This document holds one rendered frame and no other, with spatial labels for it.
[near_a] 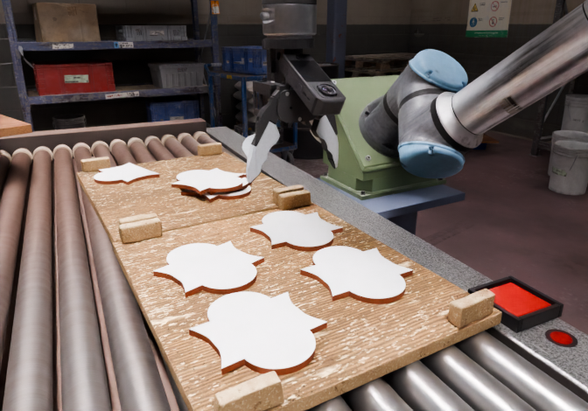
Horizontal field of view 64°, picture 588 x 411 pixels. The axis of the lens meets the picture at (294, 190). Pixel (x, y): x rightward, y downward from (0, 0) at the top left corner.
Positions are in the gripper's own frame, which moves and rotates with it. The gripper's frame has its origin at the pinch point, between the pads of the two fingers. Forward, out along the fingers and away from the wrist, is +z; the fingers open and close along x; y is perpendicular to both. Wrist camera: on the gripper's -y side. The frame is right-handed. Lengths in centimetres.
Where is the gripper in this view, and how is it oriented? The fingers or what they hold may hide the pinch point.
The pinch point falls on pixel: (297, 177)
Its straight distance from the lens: 71.1
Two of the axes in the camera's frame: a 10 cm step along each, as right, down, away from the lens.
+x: -8.7, 1.7, -4.7
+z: 0.0, 9.4, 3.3
